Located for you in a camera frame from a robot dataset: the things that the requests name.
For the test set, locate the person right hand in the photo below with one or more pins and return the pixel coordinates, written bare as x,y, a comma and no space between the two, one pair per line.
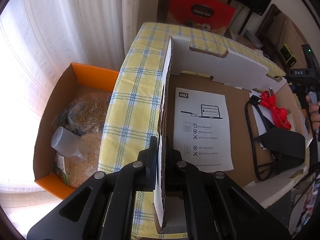
314,113

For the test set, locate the white cardboard tray box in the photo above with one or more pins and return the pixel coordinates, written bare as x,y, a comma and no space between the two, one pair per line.
236,77

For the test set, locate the white paper booklet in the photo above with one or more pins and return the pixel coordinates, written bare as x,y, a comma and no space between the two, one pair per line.
201,130

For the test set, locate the red collection gift box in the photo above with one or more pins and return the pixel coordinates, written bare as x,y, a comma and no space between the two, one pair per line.
208,15

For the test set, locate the black speaker on stand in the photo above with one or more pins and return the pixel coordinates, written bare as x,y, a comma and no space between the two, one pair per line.
255,6

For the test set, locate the orange cardboard floor box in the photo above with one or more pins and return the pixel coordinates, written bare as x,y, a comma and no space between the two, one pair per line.
76,80

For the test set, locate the green black portable device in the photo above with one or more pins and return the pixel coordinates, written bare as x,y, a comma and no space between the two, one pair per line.
287,55

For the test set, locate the beige pillow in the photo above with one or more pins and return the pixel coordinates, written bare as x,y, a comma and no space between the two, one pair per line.
283,31

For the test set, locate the white curtain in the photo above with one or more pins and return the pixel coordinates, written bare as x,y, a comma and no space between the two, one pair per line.
39,40

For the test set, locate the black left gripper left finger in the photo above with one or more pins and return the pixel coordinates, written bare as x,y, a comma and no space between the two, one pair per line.
149,157

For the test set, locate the bag of dried food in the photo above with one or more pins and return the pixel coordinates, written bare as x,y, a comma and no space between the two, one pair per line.
84,117

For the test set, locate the translucent plastic cup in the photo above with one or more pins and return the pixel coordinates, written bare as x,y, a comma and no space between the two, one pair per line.
70,145

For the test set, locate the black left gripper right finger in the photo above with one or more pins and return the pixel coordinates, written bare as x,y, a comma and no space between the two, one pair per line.
170,179

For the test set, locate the yellow plaid tablecloth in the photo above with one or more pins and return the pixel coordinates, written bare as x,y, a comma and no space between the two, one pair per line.
133,111

